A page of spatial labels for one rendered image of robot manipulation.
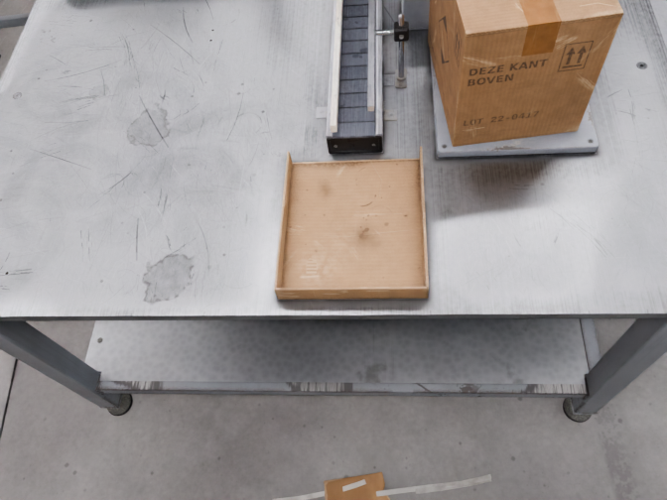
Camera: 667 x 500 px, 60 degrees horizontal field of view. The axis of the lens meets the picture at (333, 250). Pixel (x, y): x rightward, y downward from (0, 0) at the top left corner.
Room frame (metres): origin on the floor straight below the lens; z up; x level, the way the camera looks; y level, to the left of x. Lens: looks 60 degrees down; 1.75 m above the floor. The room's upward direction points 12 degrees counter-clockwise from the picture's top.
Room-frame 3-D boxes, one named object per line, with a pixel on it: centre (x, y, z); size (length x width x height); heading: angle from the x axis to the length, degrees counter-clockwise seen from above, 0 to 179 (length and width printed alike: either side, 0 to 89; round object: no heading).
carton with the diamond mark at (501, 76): (0.83, -0.40, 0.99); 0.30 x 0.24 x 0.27; 175
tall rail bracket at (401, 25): (0.92, -0.20, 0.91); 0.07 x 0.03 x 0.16; 78
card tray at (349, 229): (0.57, -0.05, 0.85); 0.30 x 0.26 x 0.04; 168
